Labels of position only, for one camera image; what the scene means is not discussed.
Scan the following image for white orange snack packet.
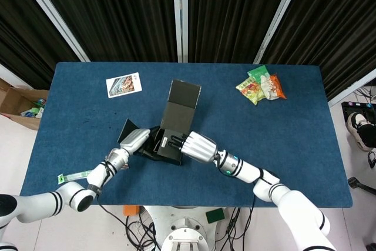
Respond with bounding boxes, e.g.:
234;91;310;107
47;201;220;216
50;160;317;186
260;73;287;101

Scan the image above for blue table cloth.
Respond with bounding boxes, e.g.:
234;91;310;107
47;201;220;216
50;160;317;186
19;62;353;208

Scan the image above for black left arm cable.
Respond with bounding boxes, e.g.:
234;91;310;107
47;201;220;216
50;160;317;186
95;193;161;251

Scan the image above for yellow green snack packet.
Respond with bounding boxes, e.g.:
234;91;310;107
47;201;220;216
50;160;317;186
235;76;267;106

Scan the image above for black floor stand leg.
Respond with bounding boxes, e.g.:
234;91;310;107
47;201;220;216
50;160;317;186
347;176;376;196

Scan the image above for brown cardboard box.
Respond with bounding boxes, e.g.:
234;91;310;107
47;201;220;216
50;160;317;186
0;78;50;130

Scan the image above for clear wrapped chopsticks packet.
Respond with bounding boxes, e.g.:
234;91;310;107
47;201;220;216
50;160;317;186
57;163;129;185

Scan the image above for orange block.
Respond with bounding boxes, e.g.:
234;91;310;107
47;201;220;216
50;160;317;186
123;205;141;216

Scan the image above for white photo card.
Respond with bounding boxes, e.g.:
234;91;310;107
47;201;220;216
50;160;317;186
105;72;143;99

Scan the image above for green blue plastic packets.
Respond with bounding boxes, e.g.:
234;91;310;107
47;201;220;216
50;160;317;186
20;98;48;119

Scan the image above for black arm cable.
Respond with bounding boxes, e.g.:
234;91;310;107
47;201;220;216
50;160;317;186
95;193;161;251
216;159;256;231

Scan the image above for black paper box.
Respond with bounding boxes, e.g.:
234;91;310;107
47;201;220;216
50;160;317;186
116;79;202;166

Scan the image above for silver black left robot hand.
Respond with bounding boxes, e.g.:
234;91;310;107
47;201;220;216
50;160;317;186
119;127;161;156

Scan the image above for white metal frame post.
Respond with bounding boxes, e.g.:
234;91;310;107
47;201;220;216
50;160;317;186
172;0;189;63
254;0;308;64
13;0;90;62
0;62;33;90
327;68;376;108

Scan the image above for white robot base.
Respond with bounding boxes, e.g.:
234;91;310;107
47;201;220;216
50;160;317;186
145;205;227;251

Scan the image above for black white shoe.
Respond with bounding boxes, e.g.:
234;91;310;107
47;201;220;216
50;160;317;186
347;112;376;152

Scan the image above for black curtain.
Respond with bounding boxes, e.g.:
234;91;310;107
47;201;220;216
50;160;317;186
0;0;376;102

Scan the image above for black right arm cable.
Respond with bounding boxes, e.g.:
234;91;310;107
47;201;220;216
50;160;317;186
216;159;256;231

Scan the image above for dark green block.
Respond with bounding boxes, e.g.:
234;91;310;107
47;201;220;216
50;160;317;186
205;208;226;225

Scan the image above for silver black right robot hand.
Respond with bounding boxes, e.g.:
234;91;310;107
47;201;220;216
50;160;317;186
166;130;219;163

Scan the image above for shoe on black base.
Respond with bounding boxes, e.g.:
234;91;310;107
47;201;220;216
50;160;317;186
340;101;376;146

